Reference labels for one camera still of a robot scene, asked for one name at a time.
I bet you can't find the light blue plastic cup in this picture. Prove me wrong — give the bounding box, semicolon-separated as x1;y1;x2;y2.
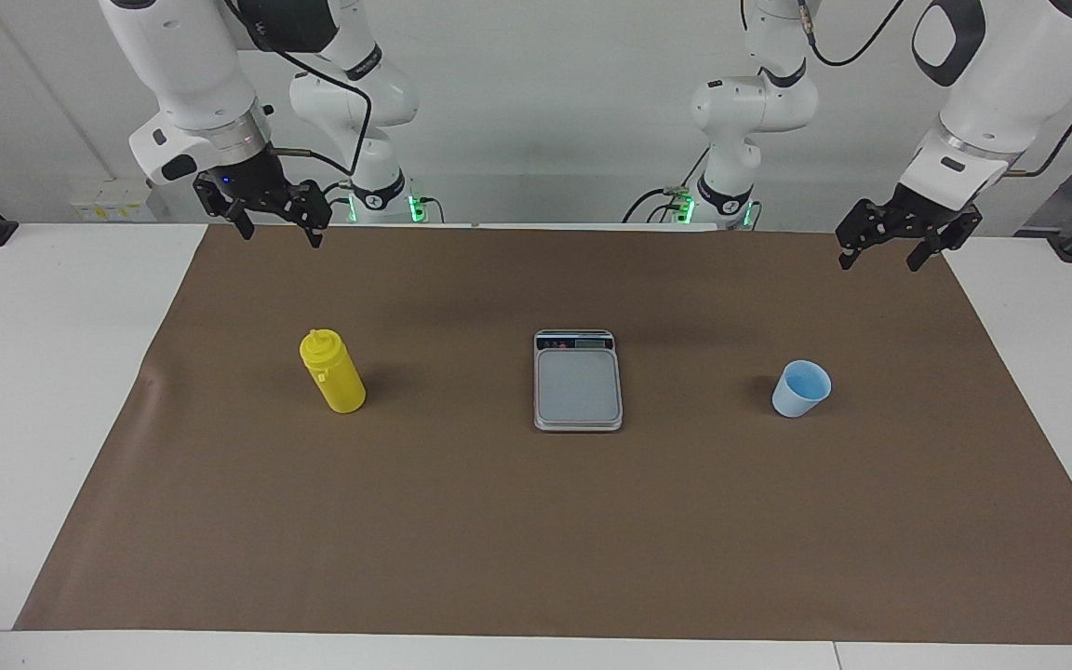
771;360;833;419

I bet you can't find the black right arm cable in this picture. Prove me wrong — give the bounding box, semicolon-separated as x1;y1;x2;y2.
224;0;374;182

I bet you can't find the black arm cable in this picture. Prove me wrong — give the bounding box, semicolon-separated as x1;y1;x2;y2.
792;0;1072;178
224;0;374;182

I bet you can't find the yellow squeeze bottle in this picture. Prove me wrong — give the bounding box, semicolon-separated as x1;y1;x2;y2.
300;328;367;414

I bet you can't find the white wall socket strip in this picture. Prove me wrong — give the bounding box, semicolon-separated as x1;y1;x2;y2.
69;180;157;222

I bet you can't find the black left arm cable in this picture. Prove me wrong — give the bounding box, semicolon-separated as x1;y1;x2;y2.
792;0;1072;178

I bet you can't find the brown paper table mat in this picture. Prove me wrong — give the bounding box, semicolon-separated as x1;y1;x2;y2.
15;223;1072;645

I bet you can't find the silver digital kitchen scale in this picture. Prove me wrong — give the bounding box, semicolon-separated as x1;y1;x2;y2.
533;328;623;433

